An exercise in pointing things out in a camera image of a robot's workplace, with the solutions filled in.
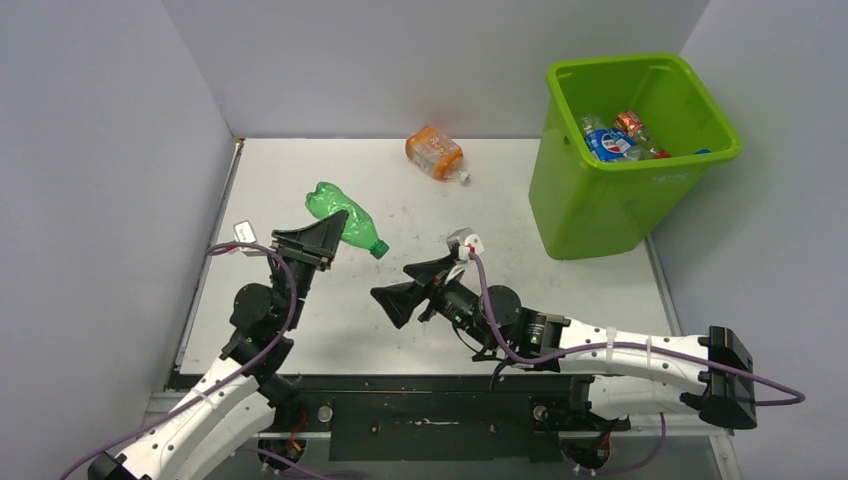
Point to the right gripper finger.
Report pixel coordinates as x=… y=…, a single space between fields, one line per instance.
x=432 y=268
x=399 y=301

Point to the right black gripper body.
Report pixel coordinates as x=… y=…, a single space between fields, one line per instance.
x=450 y=299

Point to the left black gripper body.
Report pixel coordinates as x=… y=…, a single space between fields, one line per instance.
x=295 y=273

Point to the green soda bottle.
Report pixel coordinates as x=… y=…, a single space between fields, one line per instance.
x=360 y=229

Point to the large orange tea bottle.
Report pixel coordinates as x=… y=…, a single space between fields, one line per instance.
x=437 y=155

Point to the pepsi bottle blue cap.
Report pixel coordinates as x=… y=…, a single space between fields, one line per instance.
x=608 y=144

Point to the crushed red label bottle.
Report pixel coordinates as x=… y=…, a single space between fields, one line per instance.
x=630 y=124

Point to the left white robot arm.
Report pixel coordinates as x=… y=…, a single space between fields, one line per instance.
x=241 y=391

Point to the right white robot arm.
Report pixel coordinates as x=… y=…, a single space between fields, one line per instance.
x=709 y=375

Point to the green plastic bin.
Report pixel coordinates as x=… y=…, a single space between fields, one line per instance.
x=585 y=208

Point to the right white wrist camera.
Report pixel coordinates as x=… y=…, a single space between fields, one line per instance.
x=461 y=244

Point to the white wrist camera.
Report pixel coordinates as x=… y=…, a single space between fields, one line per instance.
x=244 y=233
x=461 y=244

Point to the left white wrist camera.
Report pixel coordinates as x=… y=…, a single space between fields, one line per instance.
x=244 y=233

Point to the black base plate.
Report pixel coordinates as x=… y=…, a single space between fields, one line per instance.
x=438 y=418

